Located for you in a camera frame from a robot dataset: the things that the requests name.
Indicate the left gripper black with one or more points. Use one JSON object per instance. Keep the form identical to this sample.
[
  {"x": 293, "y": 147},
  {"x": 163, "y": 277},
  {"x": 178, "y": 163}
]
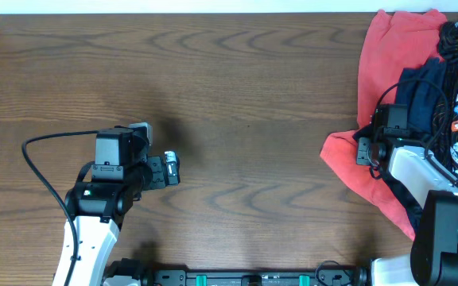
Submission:
[{"x": 158, "y": 179}]

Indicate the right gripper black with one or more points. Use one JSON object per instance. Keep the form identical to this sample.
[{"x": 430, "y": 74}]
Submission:
[{"x": 362, "y": 144}]

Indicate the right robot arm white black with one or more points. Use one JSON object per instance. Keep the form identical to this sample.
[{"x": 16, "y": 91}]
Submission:
[{"x": 433, "y": 258}]

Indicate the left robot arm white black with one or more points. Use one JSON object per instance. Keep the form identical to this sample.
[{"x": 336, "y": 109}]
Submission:
[{"x": 104, "y": 191}]

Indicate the navy blue garment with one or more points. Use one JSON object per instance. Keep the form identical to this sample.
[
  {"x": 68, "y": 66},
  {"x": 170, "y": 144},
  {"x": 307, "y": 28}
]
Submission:
[{"x": 421, "y": 97}]

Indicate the red orange shirt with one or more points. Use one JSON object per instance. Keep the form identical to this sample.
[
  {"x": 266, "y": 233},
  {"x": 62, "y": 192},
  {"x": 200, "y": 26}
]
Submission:
[{"x": 393, "y": 42}]

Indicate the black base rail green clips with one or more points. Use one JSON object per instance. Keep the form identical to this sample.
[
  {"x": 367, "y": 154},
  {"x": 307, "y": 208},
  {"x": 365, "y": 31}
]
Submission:
[{"x": 132, "y": 272}]

